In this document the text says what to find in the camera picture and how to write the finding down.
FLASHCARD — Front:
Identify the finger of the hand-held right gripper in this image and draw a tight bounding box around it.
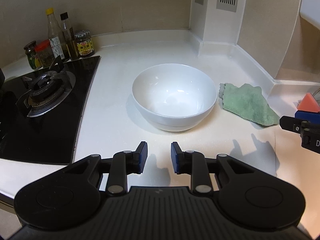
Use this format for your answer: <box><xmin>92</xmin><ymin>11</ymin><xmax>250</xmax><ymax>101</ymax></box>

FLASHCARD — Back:
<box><xmin>294</xmin><ymin>110</ymin><xmax>320</xmax><ymax>121</ymax></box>
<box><xmin>279</xmin><ymin>116</ymin><xmax>304</xmax><ymax>132</ymax></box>

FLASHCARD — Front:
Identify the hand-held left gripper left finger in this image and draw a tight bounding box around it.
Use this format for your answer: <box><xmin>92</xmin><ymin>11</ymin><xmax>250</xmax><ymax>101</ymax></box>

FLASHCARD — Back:
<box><xmin>62</xmin><ymin>141</ymin><xmax>148</xmax><ymax>197</ymax></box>

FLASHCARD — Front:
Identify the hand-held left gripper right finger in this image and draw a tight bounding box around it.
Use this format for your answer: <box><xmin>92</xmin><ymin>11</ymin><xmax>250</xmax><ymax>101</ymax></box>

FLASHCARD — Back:
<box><xmin>171</xmin><ymin>141</ymin><xmax>255</xmax><ymax>196</ymax></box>

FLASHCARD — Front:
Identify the green microfiber cloth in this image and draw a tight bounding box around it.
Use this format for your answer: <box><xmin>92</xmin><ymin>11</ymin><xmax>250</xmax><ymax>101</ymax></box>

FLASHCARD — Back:
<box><xmin>219</xmin><ymin>82</ymin><xmax>280</xmax><ymax>127</ymax></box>

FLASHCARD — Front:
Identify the white ceramic bowl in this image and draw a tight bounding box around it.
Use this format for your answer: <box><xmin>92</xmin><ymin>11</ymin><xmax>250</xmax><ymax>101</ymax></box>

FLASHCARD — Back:
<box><xmin>132</xmin><ymin>63</ymin><xmax>217</xmax><ymax>132</ymax></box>

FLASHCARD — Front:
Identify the orange sponge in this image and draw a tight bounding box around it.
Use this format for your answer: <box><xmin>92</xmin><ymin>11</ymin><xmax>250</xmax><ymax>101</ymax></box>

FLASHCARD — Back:
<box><xmin>297</xmin><ymin>92</ymin><xmax>320</xmax><ymax>112</ymax></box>

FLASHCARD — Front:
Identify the black glass gas stove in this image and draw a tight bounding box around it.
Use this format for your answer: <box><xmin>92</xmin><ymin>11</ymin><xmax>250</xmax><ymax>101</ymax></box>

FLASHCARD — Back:
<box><xmin>0</xmin><ymin>55</ymin><xmax>101</xmax><ymax>165</ymax></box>

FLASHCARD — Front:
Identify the dark sauce bottle yellow label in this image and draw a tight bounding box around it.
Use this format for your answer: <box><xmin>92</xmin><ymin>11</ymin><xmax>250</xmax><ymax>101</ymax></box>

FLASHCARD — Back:
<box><xmin>74</xmin><ymin>30</ymin><xmax>95</xmax><ymax>57</ymax></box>

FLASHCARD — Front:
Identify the gas burner with grate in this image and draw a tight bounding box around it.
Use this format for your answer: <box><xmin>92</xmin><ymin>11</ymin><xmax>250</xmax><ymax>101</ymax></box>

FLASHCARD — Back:
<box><xmin>15</xmin><ymin>55</ymin><xmax>76</xmax><ymax>118</ymax></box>

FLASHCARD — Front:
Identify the black cap oil bottle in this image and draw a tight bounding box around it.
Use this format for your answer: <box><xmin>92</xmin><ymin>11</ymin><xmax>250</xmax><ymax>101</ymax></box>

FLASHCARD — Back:
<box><xmin>60</xmin><ymin>12</ymin><xmax>79</xmax><ymax>60</ymax></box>

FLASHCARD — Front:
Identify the red lid jar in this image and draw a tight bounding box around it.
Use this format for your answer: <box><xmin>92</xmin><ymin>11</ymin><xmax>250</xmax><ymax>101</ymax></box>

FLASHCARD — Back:
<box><xmin>34</xmin><ymin>40</ymin><xmax>55</xmax><ymax>68</ymax></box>

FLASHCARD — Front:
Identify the dark lid green jar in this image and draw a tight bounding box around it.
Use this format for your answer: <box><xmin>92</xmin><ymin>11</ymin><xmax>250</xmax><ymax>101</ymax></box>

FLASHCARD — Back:
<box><xmin>24</xmin><ymin>41</ymin><xmax>42</xmax><ymax>70</ymax></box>

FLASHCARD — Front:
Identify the yellow cap sauce bottle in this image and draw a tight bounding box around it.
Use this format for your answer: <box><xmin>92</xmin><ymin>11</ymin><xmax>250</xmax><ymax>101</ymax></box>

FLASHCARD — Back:
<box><xmin>45</xmin><ymin>8</ymin><xmax>65</xmax><ymax>60</ymax></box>

